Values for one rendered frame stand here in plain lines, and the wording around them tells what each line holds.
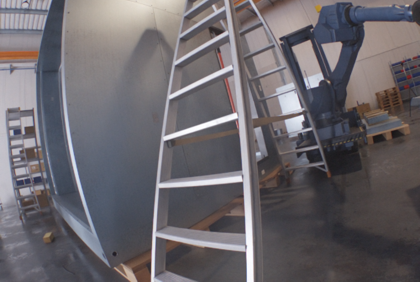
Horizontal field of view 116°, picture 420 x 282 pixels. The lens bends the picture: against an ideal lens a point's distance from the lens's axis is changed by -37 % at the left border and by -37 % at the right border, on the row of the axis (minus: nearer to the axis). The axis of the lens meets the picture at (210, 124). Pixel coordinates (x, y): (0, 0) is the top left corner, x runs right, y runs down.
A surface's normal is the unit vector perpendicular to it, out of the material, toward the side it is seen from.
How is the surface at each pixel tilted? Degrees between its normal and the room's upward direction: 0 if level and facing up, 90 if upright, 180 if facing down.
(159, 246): 92
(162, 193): 92
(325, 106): 125
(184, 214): 90
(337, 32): 117
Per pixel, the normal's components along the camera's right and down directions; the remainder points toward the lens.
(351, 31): 0.07, 0.37
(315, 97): -0.05, -0.07
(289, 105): -0.63, 0.10
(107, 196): 0.73, -0.24
